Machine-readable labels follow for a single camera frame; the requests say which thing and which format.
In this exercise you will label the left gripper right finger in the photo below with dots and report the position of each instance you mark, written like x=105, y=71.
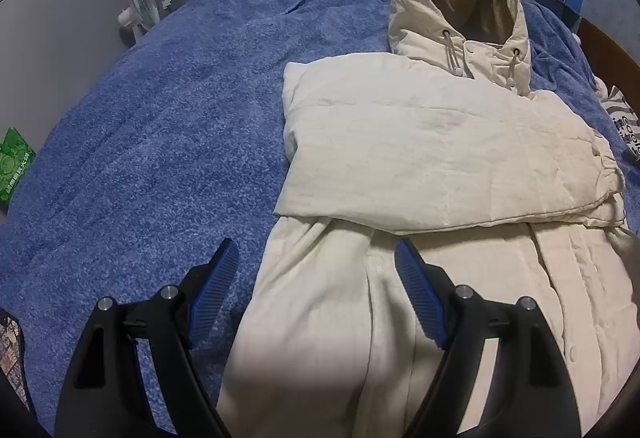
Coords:
x=530, y=392

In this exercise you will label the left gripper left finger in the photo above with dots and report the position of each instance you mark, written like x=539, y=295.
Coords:
x=103, y=394

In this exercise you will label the cream hooded padded coat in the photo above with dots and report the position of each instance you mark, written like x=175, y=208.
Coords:
x=443, y=140

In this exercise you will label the green printed bag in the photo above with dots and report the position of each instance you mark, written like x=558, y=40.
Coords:
x=15, y=158

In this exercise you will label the blue fluffy bed blanket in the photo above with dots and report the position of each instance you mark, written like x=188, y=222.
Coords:
x=176, y=147

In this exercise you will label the zebra striped pillow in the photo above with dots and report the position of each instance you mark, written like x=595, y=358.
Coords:
x=624, y=118

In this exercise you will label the brown wooden headboard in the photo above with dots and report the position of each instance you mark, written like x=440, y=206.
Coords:
x=610, y=62

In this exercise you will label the white desk fan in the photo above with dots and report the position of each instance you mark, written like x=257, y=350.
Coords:
x=139, y=17

